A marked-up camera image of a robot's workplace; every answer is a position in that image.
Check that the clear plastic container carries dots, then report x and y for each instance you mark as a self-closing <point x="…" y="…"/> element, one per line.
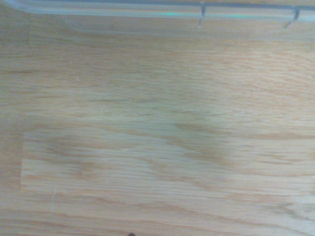
<point x="147" y="11"/>

